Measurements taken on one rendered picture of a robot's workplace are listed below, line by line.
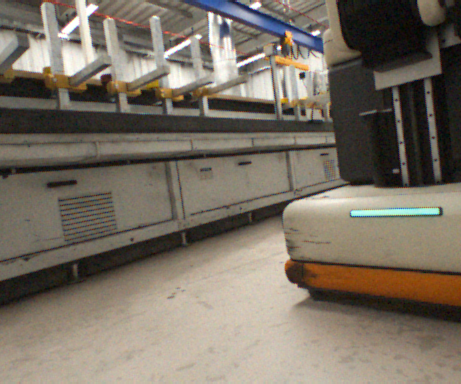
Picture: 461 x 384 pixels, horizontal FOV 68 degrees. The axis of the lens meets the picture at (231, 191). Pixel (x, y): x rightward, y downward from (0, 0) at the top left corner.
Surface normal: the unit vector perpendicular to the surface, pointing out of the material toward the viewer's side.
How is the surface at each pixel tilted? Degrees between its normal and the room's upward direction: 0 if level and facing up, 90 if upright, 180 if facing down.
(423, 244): 90
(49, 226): 90
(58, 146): 90
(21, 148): 90
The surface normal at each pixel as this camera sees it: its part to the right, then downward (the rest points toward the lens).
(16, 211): 0.72, -0.07
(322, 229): -0.66, 0.14
